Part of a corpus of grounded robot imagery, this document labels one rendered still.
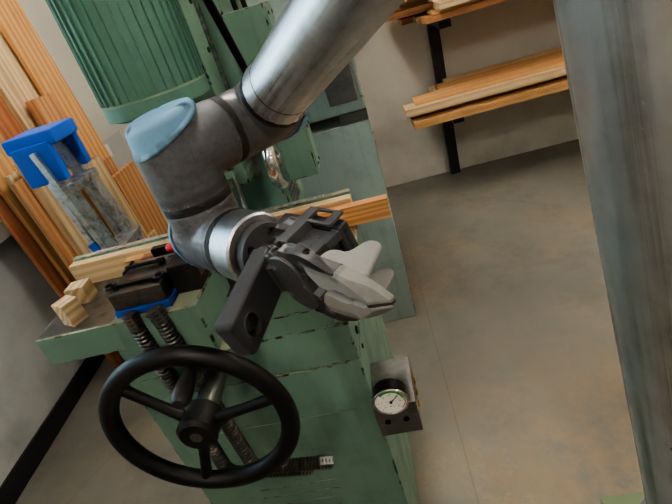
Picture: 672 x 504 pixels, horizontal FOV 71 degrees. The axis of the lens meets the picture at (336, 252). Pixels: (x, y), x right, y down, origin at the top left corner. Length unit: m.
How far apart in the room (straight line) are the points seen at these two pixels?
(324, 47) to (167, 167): 0.23
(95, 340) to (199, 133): 0.49
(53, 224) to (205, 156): 1.65
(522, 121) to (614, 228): 3.18
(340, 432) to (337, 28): 0.77
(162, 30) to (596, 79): 0.68
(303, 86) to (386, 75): 2.58
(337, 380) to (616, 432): 0.97
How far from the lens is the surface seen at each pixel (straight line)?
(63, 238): 2.22
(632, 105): 0.19
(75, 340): 0.97
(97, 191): 1.79
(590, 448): 1.61
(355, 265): 0.42
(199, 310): 0.72
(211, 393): 0.77
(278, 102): 0.58
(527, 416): 1.66
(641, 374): 0.26
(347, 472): 1.12
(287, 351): 0.86
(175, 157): 0.58
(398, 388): 0.84
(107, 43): 0.80
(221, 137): 0.60
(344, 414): 0.97
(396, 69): 3.12
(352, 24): 0.47
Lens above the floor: 1.29
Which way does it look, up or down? 29 degrees down
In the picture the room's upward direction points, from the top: 18 degrees counter-clockwise
